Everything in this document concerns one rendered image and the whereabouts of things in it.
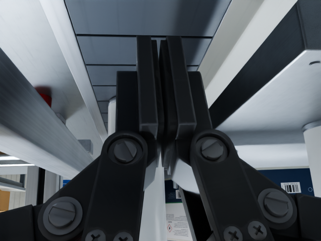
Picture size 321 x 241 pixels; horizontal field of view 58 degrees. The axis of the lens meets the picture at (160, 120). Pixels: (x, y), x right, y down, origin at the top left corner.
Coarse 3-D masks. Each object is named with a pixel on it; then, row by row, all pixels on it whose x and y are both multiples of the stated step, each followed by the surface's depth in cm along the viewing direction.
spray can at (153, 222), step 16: (112, 112) 27; (112, 128) 26; (160, 160) 26; (160, 176) 26; (144, 192) 24; (160, 192) 25; (144, 208) 24; (160, 208) 25; (144, 224) 23; (160, 224) 24; (144, 240) 23; (160, 240) 24
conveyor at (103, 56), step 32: (96, 0) 14; (128, 0) 14; (160, 0) 14; (192, 0) 15; (224, 0) 15; (96, 32) 17; (128, 32) 17; (160, 32) 17; (192, 32) 17; (96, 64) 21; (128, 64) 21; (192, 64) 21; (96, 96) 27
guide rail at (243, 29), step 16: (240, 0) 11; (256, 0) 10; (272, 0) 9; (288, 0) 9; (240, 16) 11; (256, 16) 10; (272, 16) 10; (224, 32) 13; (240, 32) 11; (256, 32) 11; (224, 48) 13; (240, 48) 12; (256, 48) 12; (208, 64) 16; (224, 64) 14; (240, 64) 14; (208, 80) 16; (224, 80) 16; (208, 96) 18
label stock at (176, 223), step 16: (272, 176) 57; (288, 176) 57; (304, 176) 58; (176, 192) 70; (288, 192) 57; (304, 192) 57; (176, 208) 69; (176, 224) 69; (176, 240) 68; (192, 240) 64
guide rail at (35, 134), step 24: (0, 48) 5; (0, 72) 5; (0, 96) 5; (24, 96) 6; (0, 120) 5; (24, 120) 6; (48, 120) 8; (0, 144) 7; (24, 144) 7; (48, 144) 8; (72, 144) 12; (48, 168) 11; (72, 168) 12
